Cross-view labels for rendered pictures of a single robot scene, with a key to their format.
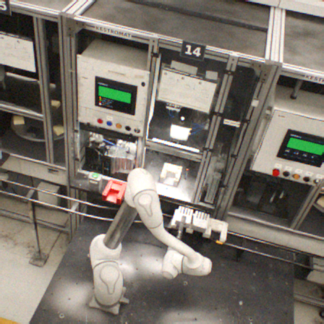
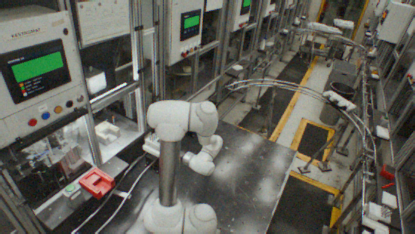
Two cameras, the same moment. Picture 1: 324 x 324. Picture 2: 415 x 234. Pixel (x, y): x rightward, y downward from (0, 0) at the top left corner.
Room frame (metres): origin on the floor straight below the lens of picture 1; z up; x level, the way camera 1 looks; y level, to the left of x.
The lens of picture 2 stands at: (0.99, 0.88, 2.09)
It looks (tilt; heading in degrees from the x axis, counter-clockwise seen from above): 35 degrees down; 286
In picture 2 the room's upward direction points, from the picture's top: 8 degrees clockwise
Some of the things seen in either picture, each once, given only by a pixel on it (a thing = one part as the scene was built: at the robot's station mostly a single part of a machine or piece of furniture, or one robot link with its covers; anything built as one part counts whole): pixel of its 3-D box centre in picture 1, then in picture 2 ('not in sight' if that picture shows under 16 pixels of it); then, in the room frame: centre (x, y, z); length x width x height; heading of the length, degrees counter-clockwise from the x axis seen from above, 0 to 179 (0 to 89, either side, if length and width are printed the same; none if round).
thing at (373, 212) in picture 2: not in sight; (379, 212); (0.21, -0.27, 0.92); 0.13 x 0.10 x 0.09; 173
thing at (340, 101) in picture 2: not in sight; (338, 102); (0.37, -1.77, 0.84); 0.37 x 0.14 x 0.10; 141
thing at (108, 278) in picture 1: (108, 281); (201, 221); (1.20, 0.18, 0.85); 0.18 x 0.16 x 0.22; 21
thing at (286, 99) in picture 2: not in sight; (298, 69); (0.81, -4.64, 0.01); 5.85 x 0.59 x 0.01; 83
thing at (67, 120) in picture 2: (108, 131); (52, 126); (1.91, 0.35, 1.37); 0.36 x 0.04 x 0.04; 83
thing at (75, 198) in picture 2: (95, 181); (72, 195); (1.85, 0.41, 0.97); 0.08 x 0.08 x 0.12; 83
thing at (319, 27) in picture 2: not in sight; (319, 43); (0.48, -5.55, 0.48); 0.88 x 0.56 x 0.96; 11
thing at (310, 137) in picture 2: not in sight; (313, 140); (0.38, -2.10, 0.01); 1.00 x 0.55 x 0.01; 83
